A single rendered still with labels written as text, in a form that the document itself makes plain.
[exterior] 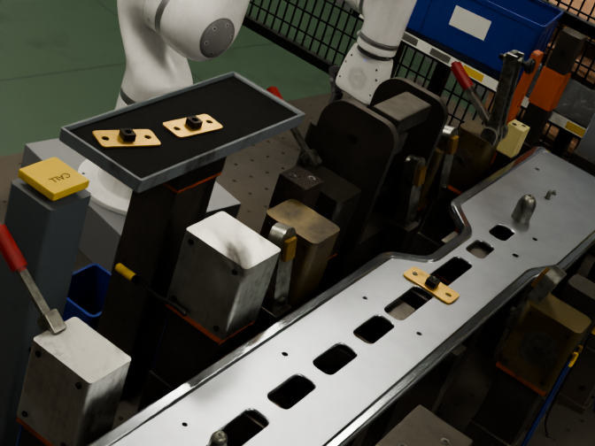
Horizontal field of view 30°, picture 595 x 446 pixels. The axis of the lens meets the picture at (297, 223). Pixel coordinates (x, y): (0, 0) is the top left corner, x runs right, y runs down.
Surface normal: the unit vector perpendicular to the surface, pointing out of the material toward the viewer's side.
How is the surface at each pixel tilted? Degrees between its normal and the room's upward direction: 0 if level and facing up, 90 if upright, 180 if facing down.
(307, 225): 0
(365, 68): 86
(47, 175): 0
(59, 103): 0
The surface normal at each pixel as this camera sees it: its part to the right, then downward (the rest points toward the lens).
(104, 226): -0.67, 0.21
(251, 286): 0.79, 0.50
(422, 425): 0.29, -0.81
